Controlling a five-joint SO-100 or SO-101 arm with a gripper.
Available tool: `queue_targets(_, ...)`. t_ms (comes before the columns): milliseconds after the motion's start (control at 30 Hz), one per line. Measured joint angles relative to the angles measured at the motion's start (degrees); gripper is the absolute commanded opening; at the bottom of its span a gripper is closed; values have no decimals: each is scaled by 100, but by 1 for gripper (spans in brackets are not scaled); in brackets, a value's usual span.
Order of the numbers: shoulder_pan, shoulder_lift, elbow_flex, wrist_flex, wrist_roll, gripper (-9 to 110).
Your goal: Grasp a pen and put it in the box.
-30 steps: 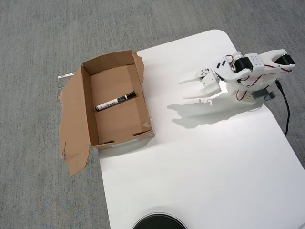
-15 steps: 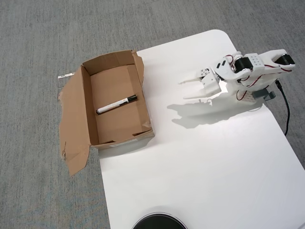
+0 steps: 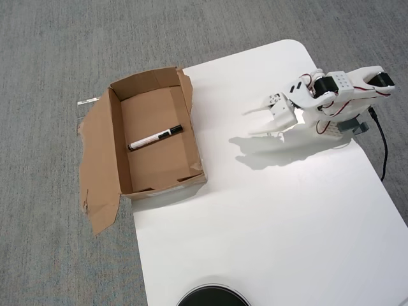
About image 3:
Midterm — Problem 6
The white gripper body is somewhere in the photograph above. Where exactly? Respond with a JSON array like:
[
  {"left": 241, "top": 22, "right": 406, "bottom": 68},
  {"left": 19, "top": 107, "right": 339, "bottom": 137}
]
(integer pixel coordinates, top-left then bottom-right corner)
[{"left": 269, "top": 94, "right": 296, "bottom": 129}]

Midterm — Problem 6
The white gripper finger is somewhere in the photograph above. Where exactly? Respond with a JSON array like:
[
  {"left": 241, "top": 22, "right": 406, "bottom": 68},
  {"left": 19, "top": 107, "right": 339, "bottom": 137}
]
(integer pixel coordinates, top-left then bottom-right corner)
[
  {"left": 247, "top": 122, "right": 287, "bottom": 136},
  {"left": 243, "top": 92, "right": 285, "bottom": 117}
]

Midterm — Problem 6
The white marker pen black cap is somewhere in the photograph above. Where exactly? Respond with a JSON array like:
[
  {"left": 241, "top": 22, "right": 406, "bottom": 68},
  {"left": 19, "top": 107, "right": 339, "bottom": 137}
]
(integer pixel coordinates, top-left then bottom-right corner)
[{"left": 127, "top": 124, "right": 184, "bottom": 152}]

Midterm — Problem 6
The open brown cardboard box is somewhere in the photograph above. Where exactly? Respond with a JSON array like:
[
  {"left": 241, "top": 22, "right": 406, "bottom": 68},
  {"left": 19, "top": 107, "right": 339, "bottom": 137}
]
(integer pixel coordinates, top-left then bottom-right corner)
[{"left": 76, "top": 65, "right": 209, "bottom": 236}]

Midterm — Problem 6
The grey table clamp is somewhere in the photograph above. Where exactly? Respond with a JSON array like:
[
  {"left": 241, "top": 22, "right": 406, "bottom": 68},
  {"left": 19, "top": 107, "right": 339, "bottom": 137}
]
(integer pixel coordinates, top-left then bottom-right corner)
[{"left": 338, "top": 119, "right": 371, "bottom": 136}]

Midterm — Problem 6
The black round object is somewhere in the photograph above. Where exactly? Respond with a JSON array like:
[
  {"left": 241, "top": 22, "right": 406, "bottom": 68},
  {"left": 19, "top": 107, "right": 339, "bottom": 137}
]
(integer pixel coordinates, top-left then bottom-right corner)
[{"left": 175, "top": 275, "right": 252, "bottom": 306}]

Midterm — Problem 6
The black power cable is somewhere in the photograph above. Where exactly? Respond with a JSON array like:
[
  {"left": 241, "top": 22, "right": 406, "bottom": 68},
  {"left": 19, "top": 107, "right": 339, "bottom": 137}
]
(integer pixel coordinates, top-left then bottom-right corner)
[{"left": 368, "top": 107, "right": 389, "bottom": 182}]

